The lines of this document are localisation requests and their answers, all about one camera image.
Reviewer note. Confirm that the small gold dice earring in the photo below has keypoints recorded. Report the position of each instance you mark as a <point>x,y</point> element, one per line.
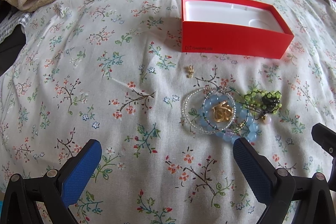
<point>190,71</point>

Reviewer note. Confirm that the red open cardboard box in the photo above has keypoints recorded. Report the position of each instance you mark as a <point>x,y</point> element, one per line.
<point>235,27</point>

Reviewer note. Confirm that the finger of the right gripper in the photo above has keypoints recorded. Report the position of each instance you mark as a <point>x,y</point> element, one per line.
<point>325,137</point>

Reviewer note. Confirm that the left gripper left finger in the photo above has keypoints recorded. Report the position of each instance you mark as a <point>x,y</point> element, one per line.
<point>57,189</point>

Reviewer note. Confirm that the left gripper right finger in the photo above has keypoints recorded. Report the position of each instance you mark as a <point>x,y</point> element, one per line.
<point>277,188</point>

